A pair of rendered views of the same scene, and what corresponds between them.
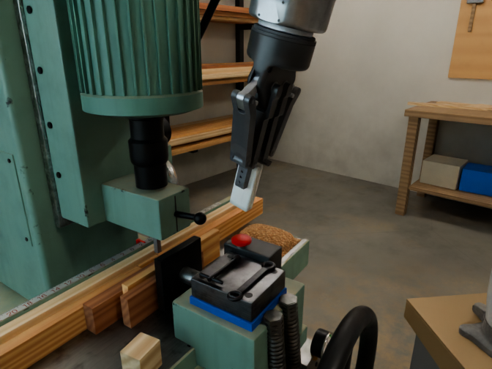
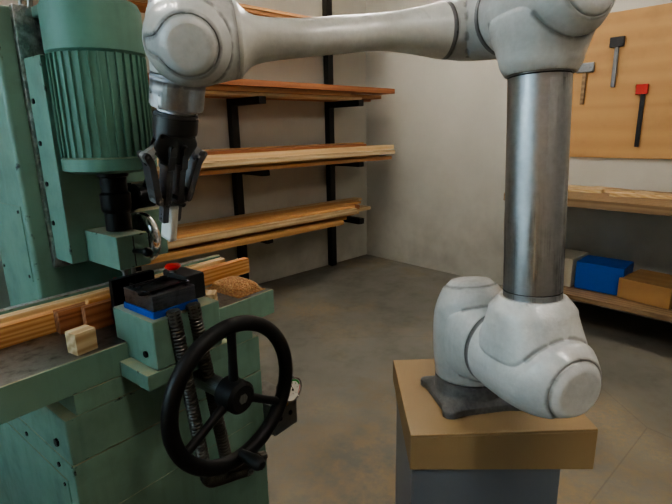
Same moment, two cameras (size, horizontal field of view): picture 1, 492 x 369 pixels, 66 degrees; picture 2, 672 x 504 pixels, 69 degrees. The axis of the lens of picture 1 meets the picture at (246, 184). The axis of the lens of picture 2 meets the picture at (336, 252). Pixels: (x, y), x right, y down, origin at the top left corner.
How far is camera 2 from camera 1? 0.54 m
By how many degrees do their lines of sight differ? 8
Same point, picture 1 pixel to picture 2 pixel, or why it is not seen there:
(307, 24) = (176, 108)
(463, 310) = not seen: hidden behind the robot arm
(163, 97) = (111, 159)
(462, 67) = (577, 145)
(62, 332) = (35, 328)
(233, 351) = (144, 335)
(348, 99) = (454, 183)
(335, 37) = (438, 114)
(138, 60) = (92, 133)
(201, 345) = (129, 337)
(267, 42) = (157, 120)
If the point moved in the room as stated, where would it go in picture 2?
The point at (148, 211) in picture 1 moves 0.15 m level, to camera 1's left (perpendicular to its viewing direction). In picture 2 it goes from (111, 247) to (41, 247)
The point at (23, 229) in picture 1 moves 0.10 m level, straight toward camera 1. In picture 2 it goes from (27, 268) to (23, 280)
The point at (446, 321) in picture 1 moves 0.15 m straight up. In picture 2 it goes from (416, 376) to (417, 320)
